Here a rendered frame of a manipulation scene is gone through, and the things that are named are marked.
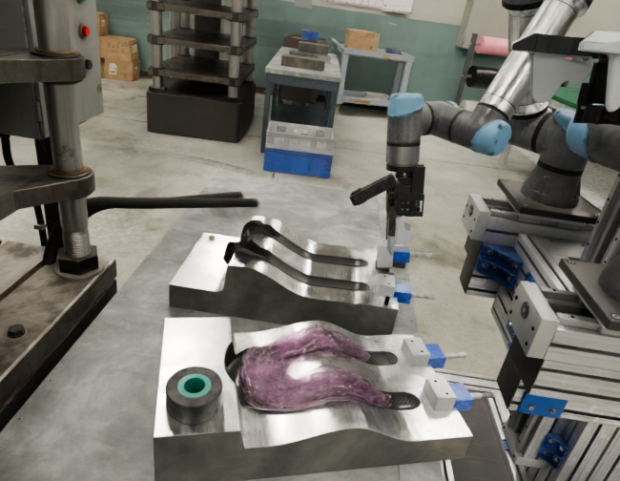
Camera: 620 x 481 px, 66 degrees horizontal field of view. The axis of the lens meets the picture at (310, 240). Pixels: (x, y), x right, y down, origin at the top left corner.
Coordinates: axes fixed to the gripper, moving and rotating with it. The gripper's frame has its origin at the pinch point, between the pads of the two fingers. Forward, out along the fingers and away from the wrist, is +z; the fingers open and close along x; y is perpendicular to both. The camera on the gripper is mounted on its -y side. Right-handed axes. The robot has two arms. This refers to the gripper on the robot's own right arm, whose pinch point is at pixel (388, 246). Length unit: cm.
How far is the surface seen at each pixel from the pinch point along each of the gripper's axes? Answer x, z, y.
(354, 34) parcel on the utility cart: 571, -89, -12
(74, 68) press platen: -14, -41, -65
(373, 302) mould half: -16.2, 7.1, -3.8
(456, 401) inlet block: -38.8, 14.4, 10.0
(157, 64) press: 362, -49, -198
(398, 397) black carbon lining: -38.3, 14.7, 0.1
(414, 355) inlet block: -30.3, 11.0, 3.6
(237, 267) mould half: -18.3, -0.8, -32.6
